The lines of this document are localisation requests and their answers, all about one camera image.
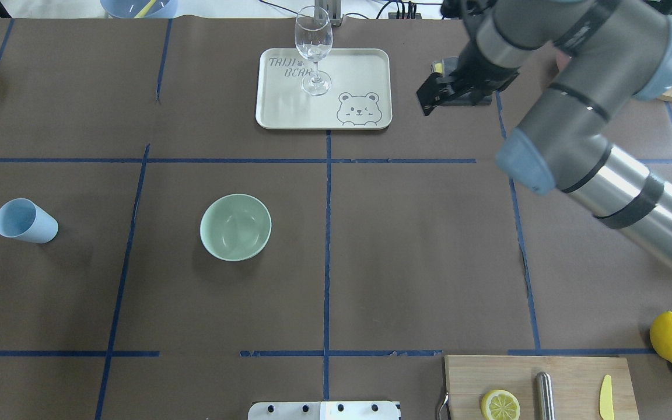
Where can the yellow plastic knife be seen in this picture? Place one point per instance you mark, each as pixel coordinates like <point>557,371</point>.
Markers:
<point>606,404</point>

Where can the grey folded cloth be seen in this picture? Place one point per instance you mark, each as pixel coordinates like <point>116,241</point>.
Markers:
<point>445,66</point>

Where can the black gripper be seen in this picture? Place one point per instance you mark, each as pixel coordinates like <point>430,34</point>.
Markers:
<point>483,72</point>

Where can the lemon half slice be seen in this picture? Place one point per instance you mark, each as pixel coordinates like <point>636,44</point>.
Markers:
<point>500,404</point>

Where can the steel rod black cap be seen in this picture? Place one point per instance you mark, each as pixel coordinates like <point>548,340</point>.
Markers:
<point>546,402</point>

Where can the light blue plastic cup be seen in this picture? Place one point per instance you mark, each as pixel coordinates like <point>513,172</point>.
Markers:
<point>23,220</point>

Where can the mint green bowl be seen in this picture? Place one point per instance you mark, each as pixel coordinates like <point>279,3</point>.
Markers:
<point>235,227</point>

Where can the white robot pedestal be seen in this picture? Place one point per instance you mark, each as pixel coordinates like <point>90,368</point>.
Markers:
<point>380,409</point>

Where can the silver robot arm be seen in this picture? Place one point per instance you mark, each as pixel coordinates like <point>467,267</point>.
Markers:
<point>618,50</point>

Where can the aluminium frame post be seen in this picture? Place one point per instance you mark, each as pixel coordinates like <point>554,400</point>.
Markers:
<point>329,9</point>

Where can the clear wine glass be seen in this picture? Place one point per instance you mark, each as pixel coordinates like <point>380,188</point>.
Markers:
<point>314,40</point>

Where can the blue bowl with fork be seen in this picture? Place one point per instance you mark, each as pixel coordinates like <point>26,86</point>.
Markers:
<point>131,9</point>

